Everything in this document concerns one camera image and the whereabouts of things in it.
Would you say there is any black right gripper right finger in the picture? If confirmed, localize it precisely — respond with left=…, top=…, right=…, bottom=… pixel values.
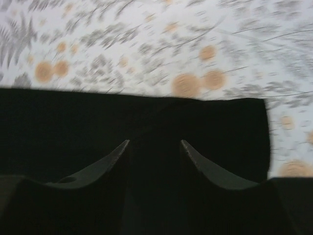
left=180, top=141, right=313, bottom=235

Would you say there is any black t shirt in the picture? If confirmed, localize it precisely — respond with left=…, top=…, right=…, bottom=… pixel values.
left=0, top=89, right=270, bottom=235

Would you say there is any floral table mat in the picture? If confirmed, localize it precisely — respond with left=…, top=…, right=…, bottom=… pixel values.
left=0, top=0, right=313, bottom=177

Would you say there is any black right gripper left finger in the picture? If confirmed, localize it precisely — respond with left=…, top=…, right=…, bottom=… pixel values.
left=0, top=141, right=130, bottom=235

